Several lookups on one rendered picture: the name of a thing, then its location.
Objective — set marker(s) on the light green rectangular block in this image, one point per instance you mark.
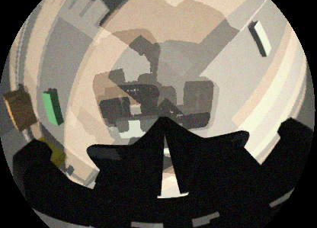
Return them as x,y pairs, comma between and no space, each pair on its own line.
51,103

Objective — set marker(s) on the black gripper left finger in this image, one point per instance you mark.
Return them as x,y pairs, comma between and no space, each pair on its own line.
144,156

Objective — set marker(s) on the brown rectangular block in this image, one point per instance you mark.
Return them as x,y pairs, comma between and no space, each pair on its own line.
19,108

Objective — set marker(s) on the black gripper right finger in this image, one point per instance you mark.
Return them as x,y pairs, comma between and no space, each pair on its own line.
188,150

